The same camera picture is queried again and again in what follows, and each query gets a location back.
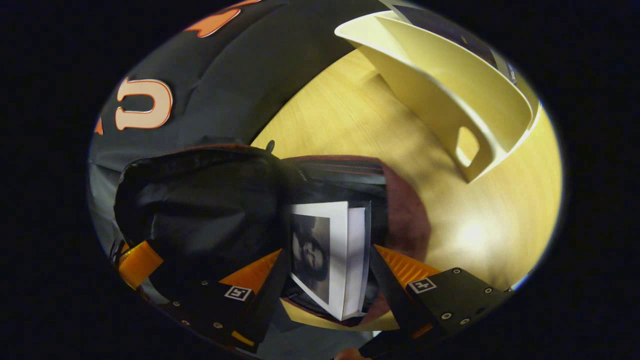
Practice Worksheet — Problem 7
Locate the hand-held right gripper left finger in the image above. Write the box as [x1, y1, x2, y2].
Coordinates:
[150, 248, 293, 353]

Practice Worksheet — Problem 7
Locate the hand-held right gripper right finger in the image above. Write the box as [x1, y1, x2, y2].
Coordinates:
[369, 244, 513, 348]

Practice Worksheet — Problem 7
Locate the white portrait cover book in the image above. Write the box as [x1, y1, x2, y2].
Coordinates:
[289, 201, 373, 322]

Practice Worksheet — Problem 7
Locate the dark red schoolbag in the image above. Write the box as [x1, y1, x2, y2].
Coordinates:
[114, 144, 433, 333]

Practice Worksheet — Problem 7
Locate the white plastic bookshelf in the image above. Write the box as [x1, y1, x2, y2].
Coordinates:
[334, 10, 542, 185]

